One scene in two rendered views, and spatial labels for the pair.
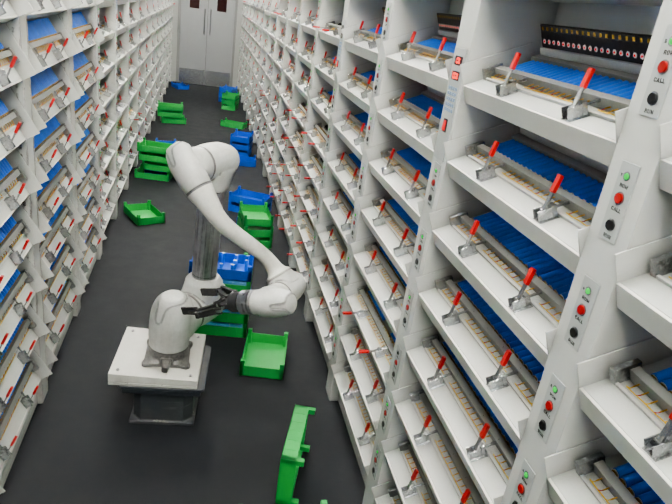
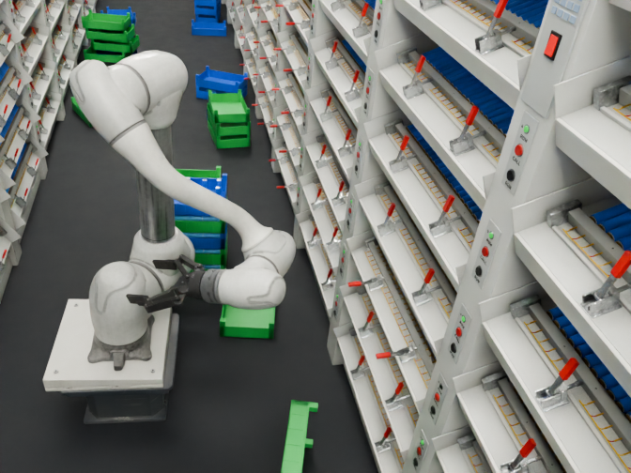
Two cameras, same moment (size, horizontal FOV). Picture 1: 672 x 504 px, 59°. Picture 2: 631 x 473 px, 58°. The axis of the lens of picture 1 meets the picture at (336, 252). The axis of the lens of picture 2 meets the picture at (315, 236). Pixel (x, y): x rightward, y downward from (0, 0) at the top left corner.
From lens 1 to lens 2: 0.78 m
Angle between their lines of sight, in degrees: 13
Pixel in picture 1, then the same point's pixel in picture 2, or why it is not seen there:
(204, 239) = (150, 192)
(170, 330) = (117, 320)
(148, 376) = (97, 378)
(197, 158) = (118, 86)
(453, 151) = (570, 99)
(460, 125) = (591, 49)
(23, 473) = not seen: outside the picture
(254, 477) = not seen: outside the picture
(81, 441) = (23, 459)
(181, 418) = (149, 413)
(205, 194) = (136, 143)
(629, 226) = not seen: outside the picture
